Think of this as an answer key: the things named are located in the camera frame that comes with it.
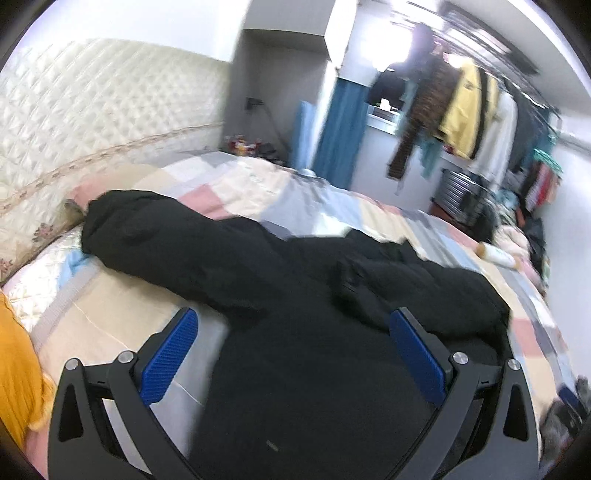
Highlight clothes rack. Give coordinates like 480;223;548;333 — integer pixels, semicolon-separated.
406;2;568;134

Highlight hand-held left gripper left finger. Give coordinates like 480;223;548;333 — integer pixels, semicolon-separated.
47;307;200;480

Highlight teal hanging garment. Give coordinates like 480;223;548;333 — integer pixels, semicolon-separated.
418;136;444;181

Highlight white hanging garment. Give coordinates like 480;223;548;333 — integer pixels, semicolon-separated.
468;90;520;183

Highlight items on nightstand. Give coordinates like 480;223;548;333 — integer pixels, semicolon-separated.
222;134;291;167

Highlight black padded jacket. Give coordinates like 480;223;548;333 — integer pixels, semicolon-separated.
81;189;513;480

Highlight patchwork quilt bed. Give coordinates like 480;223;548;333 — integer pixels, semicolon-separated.
0;150;583;462

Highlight brown patterned hanging garment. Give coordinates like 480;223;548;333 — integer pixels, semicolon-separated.
387;58;458;181

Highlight light blue rolled mat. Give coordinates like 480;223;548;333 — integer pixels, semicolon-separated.
294;102;319;171

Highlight yellow cloth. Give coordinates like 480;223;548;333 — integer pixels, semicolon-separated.
0;292;55;450

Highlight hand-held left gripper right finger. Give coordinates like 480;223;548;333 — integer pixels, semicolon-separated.
389;308;541;480

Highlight yellow hanging jacket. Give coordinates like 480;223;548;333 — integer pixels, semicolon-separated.
436;62;502;160

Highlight white bottle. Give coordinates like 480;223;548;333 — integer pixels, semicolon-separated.
478;242;518;269

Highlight grey furry cloth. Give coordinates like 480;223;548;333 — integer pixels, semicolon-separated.
538;376;591;472

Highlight blue curtain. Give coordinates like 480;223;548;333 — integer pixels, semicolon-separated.
314;76;370;190

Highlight cream quilted headboard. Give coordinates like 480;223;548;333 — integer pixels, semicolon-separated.
0;38;232;278

